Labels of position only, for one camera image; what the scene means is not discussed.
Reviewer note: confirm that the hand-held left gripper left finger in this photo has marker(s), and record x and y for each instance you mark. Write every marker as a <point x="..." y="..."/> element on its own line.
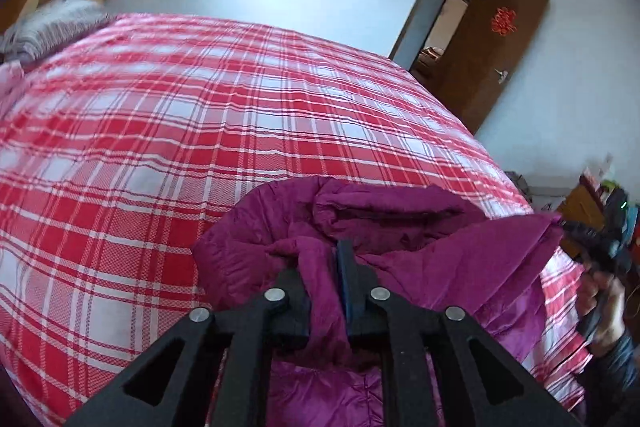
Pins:
<point x="295" y="307"/>

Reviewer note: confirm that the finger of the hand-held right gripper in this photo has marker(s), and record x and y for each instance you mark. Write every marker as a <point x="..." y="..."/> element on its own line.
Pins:
<point x="582" y="234"/>

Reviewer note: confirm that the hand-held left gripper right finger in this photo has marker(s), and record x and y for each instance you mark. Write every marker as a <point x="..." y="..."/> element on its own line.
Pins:
<point x="350" y="292"/>

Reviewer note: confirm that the magenta quilted down jacket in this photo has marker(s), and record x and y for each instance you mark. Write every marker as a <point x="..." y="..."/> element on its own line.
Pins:
<point x="425" y="247"/>

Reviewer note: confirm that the person's right forearm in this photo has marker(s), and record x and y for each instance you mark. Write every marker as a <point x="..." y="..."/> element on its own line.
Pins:
<point x="620" y="372"/>

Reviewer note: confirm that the pile of clothes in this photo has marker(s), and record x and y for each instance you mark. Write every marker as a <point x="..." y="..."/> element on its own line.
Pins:
<point x="520" y="184"/>

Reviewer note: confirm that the person's right hand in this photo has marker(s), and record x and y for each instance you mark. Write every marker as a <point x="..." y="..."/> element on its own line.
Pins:
<point x="607" y="322"/>

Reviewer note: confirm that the wooden nightstand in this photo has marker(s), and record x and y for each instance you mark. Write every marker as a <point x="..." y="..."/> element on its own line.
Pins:
<point x="600" y="179"/>

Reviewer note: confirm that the brown wooden door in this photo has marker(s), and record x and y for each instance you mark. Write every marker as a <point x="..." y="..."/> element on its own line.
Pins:
<point x="485" y="72"/>

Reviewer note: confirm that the bed with red plaid sheet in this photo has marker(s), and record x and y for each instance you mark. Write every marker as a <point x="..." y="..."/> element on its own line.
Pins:
<point x="150" y="132"/>

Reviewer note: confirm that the red paper door decoration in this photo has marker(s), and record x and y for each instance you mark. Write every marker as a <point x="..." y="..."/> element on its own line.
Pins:
<point x="503" y="21"/>

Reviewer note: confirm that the folded pink floral quilt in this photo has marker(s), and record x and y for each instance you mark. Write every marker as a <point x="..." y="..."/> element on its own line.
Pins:
<point x="7" y="77"/>

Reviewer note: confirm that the striped floral pillow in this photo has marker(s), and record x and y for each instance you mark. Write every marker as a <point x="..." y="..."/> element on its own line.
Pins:
<point x="55" y="24"/>

